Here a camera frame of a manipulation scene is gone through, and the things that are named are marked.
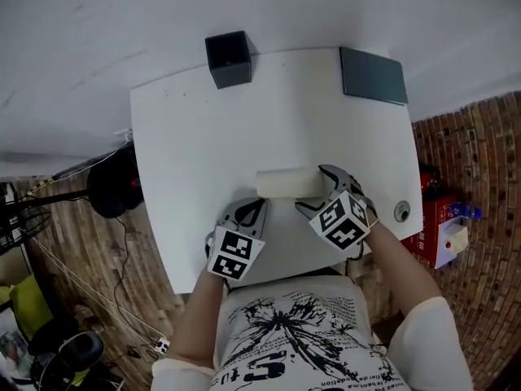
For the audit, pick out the person in white shirt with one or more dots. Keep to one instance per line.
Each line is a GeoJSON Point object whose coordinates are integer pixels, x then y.
{"type": "Point", "coordinates": [293, 340]}

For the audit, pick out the red box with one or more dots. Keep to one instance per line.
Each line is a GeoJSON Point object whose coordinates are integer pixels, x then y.
{"type": "Point", "coordinates": [429, 226]}

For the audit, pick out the yellow-green cloth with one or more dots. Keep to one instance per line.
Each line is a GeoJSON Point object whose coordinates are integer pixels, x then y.
{"type": "Point", "coordinates": [28, 304]}

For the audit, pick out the person's right forearm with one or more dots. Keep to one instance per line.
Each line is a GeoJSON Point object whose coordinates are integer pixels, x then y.
{"type": "Point", "coordinates": [395, 267]}

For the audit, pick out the black standing fan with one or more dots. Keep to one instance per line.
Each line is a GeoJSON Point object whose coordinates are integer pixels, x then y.
{"type": "Point", "coordinates": [110, 190]}

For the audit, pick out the dark grey flat box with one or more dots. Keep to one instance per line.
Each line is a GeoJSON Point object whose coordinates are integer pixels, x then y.
{"type": "Point", "coordinates": [372, 77]}

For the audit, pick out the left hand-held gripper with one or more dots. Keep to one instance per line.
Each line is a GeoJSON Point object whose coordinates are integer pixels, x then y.
{"type": "Point", "coordinates": [234, 255]}

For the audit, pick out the red fire extinguisher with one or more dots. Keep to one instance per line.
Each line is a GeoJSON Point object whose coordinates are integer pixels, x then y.
{"type": "Point", "coordinates": [429, 179]}

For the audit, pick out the white switch box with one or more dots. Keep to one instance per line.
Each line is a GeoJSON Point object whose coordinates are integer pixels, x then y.
{"type": "Point", "coordinates": [452, 240]}

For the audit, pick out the person's left forearm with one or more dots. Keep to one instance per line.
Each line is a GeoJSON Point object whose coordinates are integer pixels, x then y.
{"type": "Point", "coordinates": [199, 320]}

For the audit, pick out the white glasses case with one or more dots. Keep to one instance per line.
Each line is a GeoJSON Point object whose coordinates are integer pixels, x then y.
{"type": "Point", "coordinates": [289, 183]}

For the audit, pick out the white power strip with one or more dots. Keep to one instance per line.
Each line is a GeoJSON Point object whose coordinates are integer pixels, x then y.
{"type": "Point", "coordinates": [163, 345]}

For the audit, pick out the blue bottle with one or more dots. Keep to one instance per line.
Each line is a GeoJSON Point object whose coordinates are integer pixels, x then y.
{"type": "Point", "coordinates": [464, 210]}

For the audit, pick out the black square holder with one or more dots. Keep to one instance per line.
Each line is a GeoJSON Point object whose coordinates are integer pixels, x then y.
{"type": "Point", "coordinates": [230, 71]}

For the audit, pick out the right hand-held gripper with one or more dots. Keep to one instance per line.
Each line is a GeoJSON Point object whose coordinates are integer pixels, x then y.
{"type": "Point", "coordinates": [342, 222]}

